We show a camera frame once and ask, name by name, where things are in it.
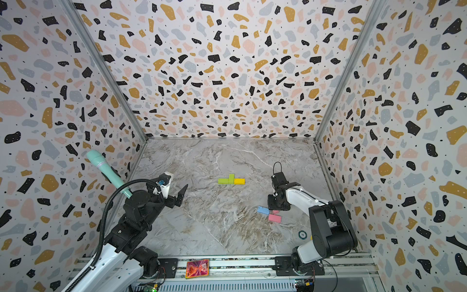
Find blue block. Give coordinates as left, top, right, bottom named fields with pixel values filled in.
left=257, top=206, right=270, bottom=215

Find yellow block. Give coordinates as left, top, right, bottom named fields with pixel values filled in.
left=233, top=178, right=246, bottom=185

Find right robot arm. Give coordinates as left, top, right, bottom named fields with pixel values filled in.
left=268, top=172, right=358, bottom=273

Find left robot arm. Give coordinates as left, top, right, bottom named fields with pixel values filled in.
left=64, top=173, right=188, bottom=292

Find mint green toy microphone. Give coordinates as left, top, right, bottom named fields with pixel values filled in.
left=86, top=150, right=124, bottom=189

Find colourful card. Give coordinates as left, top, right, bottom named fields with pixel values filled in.
left=185, top=259, right=210, bottom=279

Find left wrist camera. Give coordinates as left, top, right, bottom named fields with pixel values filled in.
left=158, top=172, right=173, bottom=186

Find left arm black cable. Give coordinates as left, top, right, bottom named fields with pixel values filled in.
left=65, top=178, right=163, bottom=292

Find aluminium front rail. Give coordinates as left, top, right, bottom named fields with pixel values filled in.
left=69, top=253, right=385, bottom=292

